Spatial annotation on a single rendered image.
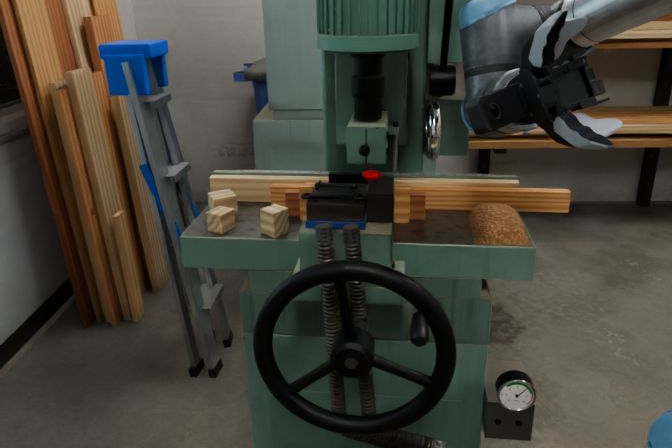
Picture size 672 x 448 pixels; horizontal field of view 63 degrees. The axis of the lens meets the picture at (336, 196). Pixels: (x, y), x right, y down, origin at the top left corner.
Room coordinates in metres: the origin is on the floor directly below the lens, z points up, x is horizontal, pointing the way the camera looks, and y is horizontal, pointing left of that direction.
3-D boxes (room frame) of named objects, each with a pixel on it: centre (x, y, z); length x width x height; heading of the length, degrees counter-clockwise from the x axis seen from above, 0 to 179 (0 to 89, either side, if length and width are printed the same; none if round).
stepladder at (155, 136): (1.77, 0.56, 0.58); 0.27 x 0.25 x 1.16; 86
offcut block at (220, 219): (0.91, 0.20, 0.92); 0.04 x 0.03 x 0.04; 150
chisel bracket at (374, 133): (1.02, -0.07, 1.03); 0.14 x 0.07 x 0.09; 173
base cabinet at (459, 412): (1.12, -0.08, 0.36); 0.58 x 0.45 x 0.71; 173
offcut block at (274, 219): (0.88, 0.11, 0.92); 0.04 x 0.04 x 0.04; 48
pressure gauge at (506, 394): (0.76, -0.29, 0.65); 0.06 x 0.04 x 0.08; 83
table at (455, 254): (0.89, -0.03, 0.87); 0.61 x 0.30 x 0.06; 83
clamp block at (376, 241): (0.81, -0.02, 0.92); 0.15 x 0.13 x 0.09; 83
